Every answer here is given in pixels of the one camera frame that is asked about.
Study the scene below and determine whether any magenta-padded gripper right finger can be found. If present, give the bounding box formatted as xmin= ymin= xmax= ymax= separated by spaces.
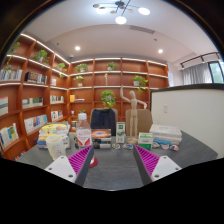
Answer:
xmin=132 ymin=144 xmax=183 ymax=187

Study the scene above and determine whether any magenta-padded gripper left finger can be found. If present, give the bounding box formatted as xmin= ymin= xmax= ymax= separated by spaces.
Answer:
xmin=43 ymin=144 xmax=96 ymax=188

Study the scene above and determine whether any clear plastic water bottle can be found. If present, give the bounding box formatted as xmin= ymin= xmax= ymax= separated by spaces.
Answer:
xmin=75 ymin=112 xmax=93 ymax=149

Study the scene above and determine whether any flat round red coaster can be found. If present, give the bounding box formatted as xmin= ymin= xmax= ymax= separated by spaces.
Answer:
xmin=88 ymin=156 xmax=99 ymax=169

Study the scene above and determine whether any small green and white box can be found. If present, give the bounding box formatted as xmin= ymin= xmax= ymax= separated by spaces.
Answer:
xmin=137 ymin=132 xmax=154 ymax=150

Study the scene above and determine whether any white speckled mug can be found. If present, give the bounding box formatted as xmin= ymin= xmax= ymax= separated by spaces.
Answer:
xmin=45 ymin=134 xmax=67 ymax=161

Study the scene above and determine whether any stack of white books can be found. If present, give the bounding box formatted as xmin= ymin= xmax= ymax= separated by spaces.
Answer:
xmin=148 ymin=124 xmax=183 ymax=146

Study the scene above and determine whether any dark book with orange cover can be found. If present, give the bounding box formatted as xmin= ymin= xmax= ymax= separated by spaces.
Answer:
xmin=90 ymin=128 xmax=113 ymax=150

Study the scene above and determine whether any tall green and white box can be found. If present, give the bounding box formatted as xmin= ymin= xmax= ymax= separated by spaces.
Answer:
xmin=115 ymin=121 xmax=126 ymax=144

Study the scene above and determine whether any tan chair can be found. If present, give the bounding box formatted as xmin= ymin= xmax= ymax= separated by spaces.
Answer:
xmin=124 ymin=108 xmax=154 ymax=136

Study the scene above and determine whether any wooden artist mannequin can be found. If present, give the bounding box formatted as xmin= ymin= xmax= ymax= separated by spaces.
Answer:
xmin=119 ymin=85 xmax=148 ymax=145

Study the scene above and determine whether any wooden shelf unit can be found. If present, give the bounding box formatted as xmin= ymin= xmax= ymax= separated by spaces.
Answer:
xmin=0 ymin=32 xmax=170 ymax=161

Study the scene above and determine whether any grey curtain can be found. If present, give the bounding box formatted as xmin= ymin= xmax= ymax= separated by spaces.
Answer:
xmin=181 ymin=62 xmax=214 ymax=86

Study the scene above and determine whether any window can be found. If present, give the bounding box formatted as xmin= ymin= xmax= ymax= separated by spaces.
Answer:
xmin=209 ymin=60 xmax=224 ymax=84

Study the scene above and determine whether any black ceiling track light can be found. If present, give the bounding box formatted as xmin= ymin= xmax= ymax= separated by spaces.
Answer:
xmin=179 ymin=51 xmax=221 ymax=69

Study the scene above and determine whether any branched ceiling lamp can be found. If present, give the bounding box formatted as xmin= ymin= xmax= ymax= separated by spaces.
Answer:
xmin=92 ymin=0 xmax=151 ymax=25

